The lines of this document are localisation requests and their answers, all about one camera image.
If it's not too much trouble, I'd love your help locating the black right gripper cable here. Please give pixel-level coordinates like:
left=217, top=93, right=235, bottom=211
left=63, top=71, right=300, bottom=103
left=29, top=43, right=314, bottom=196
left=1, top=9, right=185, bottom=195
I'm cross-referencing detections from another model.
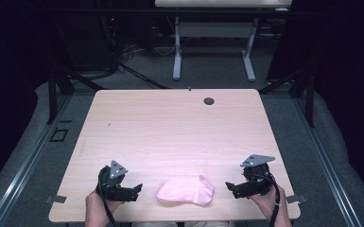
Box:
left=258, top=173, right=282, bottom=227

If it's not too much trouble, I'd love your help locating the aluminium floor rail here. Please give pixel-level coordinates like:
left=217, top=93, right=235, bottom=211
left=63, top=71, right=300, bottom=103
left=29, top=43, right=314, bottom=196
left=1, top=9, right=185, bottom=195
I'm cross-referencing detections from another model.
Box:
left=0, top=94, right=74, bottom=227
left=292, top=96, right=364, bottom=227

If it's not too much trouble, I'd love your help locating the pink cloth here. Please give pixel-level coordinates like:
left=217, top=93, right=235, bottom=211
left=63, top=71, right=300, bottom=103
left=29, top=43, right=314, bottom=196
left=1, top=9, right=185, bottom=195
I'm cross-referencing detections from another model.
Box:
left=155, top=174, right=216, bottom=206

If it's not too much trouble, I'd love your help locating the grey metal table bracket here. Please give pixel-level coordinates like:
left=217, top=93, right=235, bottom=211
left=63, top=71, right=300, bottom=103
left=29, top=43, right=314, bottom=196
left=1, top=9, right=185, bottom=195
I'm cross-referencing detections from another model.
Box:
left=43, top=195, right=68, bottom=204
left=286, top=194, right=308, bottom=204

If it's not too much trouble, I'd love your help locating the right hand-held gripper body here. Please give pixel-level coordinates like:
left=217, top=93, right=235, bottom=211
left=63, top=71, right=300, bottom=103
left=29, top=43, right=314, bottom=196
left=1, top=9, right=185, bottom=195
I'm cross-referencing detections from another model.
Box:
left=239, top=153, right=276, bottom=197

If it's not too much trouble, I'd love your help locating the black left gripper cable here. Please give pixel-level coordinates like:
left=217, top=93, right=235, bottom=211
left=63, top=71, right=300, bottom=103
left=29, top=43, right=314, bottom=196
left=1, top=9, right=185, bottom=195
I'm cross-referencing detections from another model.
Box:
left=101, top=198, right=119, bottom=227

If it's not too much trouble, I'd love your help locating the black metal frame stand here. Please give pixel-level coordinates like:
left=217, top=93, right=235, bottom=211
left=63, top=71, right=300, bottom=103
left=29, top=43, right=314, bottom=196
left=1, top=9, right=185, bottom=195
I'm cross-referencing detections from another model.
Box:
left=258, top=66, right=317, bottom=129
left=46, top=61, right=108, bottom=126

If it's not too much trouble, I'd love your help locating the person's right hand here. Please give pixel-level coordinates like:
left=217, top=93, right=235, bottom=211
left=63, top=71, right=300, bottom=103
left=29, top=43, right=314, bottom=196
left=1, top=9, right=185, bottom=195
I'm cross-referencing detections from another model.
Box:
left=248, top=184, right=287, bottom=219

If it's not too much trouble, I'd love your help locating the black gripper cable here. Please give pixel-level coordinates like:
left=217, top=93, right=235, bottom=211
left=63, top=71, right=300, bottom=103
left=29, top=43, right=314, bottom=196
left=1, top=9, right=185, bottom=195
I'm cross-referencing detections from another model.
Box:
left=258, top=173, right=282, bottom=227
left=101, top=198, right=119, bottom=227

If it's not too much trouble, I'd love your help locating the bundle of black floor cables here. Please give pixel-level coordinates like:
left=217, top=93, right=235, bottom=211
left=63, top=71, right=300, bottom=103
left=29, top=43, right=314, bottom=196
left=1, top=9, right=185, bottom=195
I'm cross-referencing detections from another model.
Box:
left=98, top=13, right=171, bottom=91

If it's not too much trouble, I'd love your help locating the black curtain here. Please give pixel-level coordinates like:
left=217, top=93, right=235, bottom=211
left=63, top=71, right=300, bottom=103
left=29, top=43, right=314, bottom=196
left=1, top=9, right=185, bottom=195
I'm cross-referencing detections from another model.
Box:
left=266, top=0, right=364, bottom=202
left=0, top=0, right=58, bottom=198

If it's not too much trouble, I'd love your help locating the white-legged background table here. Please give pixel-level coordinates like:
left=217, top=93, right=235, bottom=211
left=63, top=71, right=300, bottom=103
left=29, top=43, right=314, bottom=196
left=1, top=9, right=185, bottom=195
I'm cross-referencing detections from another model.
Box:
left=154, top=0, right=293, bottom=82

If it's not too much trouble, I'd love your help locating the person's left hand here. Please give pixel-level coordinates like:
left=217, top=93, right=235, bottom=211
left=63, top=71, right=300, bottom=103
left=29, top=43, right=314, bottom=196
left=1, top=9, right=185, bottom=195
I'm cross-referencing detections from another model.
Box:
left=84, top=189, right=123, bottom=222

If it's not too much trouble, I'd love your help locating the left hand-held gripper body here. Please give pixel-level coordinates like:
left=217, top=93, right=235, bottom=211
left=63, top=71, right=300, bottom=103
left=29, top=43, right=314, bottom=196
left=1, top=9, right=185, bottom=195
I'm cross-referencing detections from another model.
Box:
left=95, top=160, right=140, bottom=202

